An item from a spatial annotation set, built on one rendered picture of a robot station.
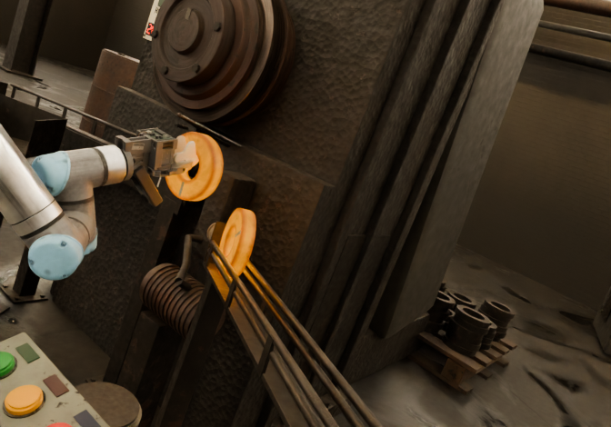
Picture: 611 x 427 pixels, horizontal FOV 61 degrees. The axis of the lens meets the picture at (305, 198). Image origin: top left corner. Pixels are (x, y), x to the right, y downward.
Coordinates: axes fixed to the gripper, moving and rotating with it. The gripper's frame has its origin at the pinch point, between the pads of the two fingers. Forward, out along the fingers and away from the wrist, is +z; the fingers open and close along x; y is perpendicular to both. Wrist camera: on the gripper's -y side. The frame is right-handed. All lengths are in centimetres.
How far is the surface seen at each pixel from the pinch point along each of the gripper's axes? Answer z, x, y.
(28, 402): -54, -37, -8
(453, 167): 112, -19, -13
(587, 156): 629, 2, -96
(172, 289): -3.8, -1.9, -33.6
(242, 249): -3.5, -21.6, -11.5
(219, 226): 3.1, -7.7, -14.8
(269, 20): 30.5, 12.6, 29.5
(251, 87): 25.6, 10.4, 12.3
